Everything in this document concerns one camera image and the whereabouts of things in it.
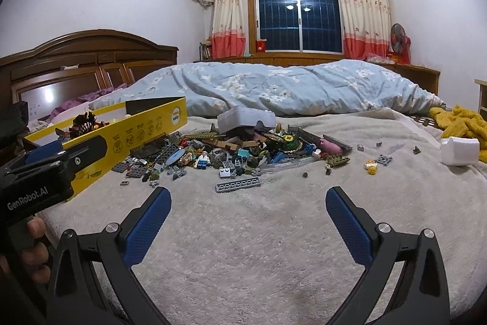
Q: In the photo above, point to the row of books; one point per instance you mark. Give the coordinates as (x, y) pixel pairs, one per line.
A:
(206, 51)

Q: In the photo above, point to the olive green small plate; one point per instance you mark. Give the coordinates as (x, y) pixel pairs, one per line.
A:
(336, 159)

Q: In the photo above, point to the red electric fan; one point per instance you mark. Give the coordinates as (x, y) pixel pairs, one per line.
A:
(398, 39)

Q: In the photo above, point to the pink toy piece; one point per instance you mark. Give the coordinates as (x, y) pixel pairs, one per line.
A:
(331, 146)

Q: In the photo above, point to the green and gold spinner disc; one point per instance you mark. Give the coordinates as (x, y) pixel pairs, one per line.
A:
(291, 142)

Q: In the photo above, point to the small red box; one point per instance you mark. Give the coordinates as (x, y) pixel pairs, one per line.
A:
(261, 47)

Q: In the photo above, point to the teal binder clip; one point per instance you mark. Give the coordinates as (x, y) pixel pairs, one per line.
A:
(244, 153)

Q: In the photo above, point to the yellow and white small piece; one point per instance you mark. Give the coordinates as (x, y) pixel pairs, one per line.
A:
(371, 166)

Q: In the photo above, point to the dark spiky toy figure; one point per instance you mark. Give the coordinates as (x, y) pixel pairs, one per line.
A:
(85, 125)

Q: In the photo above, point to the purple cloth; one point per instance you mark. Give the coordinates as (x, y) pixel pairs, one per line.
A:
(72, 106)

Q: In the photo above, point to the person's left hand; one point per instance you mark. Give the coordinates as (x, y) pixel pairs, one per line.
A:
(36, 256)

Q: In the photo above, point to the dark cloth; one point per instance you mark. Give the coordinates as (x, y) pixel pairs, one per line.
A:
(13, 123)

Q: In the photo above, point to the clear plastic toy piece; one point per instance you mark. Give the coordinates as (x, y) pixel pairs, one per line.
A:
(289, 164)

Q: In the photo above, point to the tan minifigure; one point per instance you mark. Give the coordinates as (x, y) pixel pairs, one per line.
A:
(186, 158)

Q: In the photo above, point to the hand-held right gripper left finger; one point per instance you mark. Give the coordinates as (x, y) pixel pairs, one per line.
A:
(148, 222)

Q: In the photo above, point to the long grey studded plate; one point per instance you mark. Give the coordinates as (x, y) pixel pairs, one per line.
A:
(239, 185)

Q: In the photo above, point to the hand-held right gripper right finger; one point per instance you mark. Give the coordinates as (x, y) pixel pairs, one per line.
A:
(348, 222)

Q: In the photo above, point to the yellow fuzzy cloth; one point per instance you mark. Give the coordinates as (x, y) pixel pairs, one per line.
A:
(460, 123)

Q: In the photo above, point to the dark woven mat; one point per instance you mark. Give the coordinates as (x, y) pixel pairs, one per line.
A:
(424, 119)

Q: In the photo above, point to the cream cabinet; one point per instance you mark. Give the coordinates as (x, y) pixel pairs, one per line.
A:
(481, 92)

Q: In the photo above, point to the wooden headboard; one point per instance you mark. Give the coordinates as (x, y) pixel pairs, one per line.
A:
(76, 58)

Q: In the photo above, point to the olive green minifigure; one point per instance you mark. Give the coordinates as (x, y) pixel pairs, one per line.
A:
(154, 176)

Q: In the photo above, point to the wooden framed window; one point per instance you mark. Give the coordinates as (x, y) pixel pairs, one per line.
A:
(296, 14)

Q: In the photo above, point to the yellow cardboard box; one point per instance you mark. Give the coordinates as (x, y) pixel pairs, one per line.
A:
(144, 134)

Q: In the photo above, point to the beige fleece blanket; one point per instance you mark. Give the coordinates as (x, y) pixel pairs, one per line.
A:
(247, 252)

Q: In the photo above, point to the blue floral duvet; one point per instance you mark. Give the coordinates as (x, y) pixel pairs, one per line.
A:
(304, 89)

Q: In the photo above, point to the cream and red curtain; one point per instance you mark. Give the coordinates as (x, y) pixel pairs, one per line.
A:
(228, 16)
(361, 12)

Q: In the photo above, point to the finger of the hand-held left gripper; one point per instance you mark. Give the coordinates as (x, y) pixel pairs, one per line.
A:
(87, 155)
(43, 151)

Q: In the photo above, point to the light blue disc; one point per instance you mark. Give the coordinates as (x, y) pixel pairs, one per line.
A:
(175, 156)

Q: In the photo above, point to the pile of toy bricks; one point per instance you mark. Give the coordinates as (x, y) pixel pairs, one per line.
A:
(236, 153)

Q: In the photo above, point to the large grey plastic block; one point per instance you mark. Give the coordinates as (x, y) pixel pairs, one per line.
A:
(243, 119)

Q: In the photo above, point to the grey square plate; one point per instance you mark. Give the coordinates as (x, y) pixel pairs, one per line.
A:
(384, 160)

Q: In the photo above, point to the white coat minifigure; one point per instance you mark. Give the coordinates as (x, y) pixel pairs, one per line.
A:
(203, 159)

